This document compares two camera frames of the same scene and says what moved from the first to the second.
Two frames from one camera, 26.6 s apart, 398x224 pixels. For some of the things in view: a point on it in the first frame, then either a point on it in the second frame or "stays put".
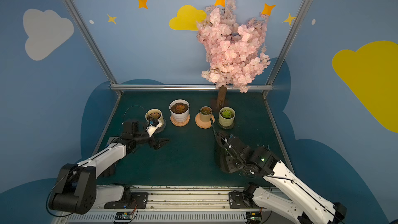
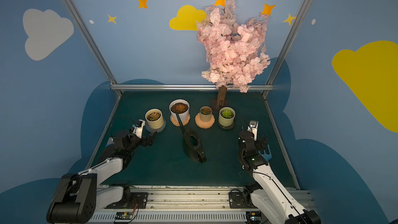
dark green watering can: [230, 154] to [193, 141]
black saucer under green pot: [226, 127] stays put
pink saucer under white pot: [180, 124] stays put
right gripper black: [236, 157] to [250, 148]
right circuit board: [254, 217] stays put
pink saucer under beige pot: [204, 125] stays put
